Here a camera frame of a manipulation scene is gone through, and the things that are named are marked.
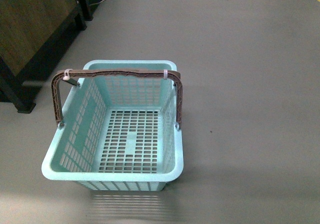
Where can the brown basket handle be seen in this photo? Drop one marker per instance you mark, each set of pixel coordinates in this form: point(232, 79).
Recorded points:
point(69, 75)

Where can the light blue plastic basket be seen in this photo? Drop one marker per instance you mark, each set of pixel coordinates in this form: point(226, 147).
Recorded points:
point(120, 133)

